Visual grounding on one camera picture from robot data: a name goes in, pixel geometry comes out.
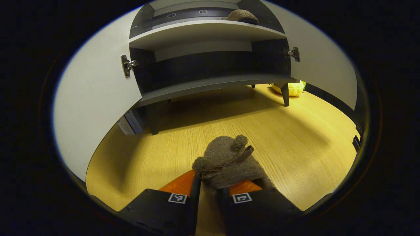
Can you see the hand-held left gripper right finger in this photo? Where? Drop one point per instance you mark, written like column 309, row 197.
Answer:
column 262, row 213

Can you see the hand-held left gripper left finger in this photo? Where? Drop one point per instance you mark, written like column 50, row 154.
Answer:
column 157, row 209

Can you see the brown fuzzy shoe with bow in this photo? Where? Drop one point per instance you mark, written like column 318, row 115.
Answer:
column 223, row 154
column 242, row 15

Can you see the white cabinet door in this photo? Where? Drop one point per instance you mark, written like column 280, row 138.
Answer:
column 321, row 59
column 95, row 98

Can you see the white and grey shoe cabinet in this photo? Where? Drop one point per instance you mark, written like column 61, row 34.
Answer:
column 203, row 87

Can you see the metal door hinge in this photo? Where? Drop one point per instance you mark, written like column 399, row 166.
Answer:
column 293, row 53
column 126, row 65

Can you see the white cabinet shelf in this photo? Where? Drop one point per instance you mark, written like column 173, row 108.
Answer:
column 203, row 32

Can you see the pale flat boxes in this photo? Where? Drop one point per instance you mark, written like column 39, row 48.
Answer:
column 131, row 121

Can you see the yellow plush toy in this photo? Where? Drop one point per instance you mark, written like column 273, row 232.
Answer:
column 293, row 89

